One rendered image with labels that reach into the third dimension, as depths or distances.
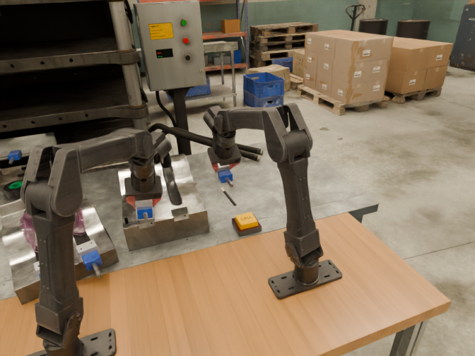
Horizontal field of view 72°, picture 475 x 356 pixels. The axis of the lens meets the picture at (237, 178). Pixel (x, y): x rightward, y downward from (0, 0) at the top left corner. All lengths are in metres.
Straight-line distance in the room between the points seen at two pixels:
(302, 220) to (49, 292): 0.57
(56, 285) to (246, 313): 0.43
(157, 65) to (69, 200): 1.18
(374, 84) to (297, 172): 4.12
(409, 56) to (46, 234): 4.93
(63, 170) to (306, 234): 0.56
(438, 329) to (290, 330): 1.28
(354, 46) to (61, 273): 4.19
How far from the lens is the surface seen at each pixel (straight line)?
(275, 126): 0.75
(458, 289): 2.29
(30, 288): 1.06
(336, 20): 8.71
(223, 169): 1.16
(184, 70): 1.79
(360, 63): 4.63
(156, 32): 1.75
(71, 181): 0.68
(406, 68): 5.25
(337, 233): 1.13
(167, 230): 1.08
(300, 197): 0.81
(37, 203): 0.71
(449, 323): 2.09
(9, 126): 1.82
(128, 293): 0.99
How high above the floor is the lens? 1.49
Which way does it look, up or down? 29 degrees down
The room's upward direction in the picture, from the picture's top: 3 degrees counter-clockwise
